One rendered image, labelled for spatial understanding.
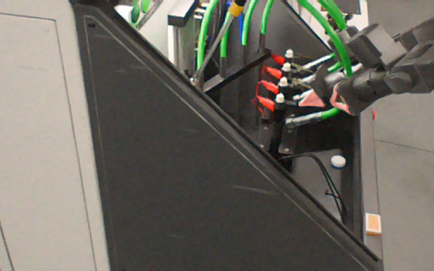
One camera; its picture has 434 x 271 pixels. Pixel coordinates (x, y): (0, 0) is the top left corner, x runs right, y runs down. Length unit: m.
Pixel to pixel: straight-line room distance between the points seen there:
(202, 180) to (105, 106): 0.22
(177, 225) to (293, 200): 0.25
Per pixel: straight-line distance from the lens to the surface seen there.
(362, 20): 2.05
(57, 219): 1.18
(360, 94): 0.98
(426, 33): 1.11
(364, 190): 1.26
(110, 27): 0.85
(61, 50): 0.90
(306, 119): 1.12
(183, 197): 1.01
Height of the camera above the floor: 1.77
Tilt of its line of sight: 33 degrees down
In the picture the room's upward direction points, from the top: 3 degrees clockwise
